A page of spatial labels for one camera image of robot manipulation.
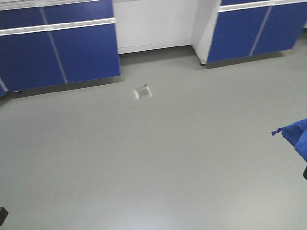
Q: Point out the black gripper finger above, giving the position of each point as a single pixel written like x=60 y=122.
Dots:
x=305 y=173
x=3 y=215

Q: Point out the blue microfiber cloth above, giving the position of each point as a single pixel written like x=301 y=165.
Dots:
x=296 y=135

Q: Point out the blue cabinet right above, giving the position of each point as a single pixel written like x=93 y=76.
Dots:
x=230 y=29

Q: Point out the blue cabinet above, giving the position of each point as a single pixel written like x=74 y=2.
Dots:
x=54 y=42
x=230 y=29

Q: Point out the blue cabinet left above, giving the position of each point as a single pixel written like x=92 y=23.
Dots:
x=54 y=42

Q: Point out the floor outlet plate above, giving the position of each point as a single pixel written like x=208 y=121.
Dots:
x=142 y=92

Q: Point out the white panel between cabinets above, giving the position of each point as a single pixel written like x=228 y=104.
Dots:
x=143 y=25

